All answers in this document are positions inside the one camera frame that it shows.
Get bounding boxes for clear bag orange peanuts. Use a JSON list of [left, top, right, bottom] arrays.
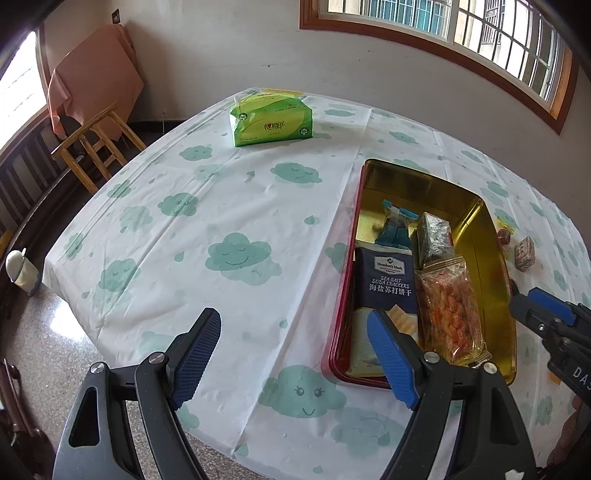
[[416, 256, 492, 367]]

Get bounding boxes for grey dark snack packet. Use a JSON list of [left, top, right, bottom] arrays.
[[417, 212, 455, 267]]

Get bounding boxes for blue soda crackers packet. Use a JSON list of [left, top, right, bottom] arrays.
[[348, 241, 419, 378]]

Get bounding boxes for small blue candy packet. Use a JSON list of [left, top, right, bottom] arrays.
[[375, 199, 419, 249]]

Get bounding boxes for dark wooden chair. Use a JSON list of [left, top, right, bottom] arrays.
[[1, 358, 54, 479]]

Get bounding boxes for pink white candy packet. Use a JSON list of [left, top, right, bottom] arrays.
[[514, 236, 536, 272]]

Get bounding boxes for yellow wrapped candy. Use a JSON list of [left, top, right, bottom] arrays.
[[496, 216, 516, 247]]

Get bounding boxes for cloud pattern tablecloth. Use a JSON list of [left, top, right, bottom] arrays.
[[43, 94, 590, 479]]

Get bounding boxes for wooden stool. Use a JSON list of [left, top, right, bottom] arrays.
[[51, 103, 146, 195]]

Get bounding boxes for green tissue pack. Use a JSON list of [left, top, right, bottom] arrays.
[[229, 89, 314, 147]]

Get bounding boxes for pink cloth covered furniture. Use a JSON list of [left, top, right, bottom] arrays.
[[47, 24, 144, 139]]

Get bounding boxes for wooden framed window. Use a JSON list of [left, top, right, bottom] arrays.
[[300, 0, 578, 133]]

